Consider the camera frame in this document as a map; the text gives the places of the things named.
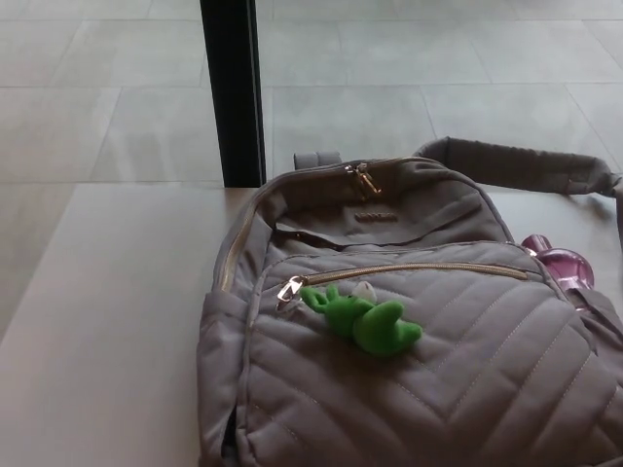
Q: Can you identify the purple transparent bottle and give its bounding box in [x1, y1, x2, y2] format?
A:
[521, 233, 596, 312]

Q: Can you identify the grey quilted backpack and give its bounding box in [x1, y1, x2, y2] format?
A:
[196, 137, 623, 467]

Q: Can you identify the black window frame post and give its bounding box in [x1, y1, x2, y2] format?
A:
[199, 0, 268, 189]

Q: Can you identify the green frog plush keychain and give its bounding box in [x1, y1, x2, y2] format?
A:
[277, 283, 423, 355]

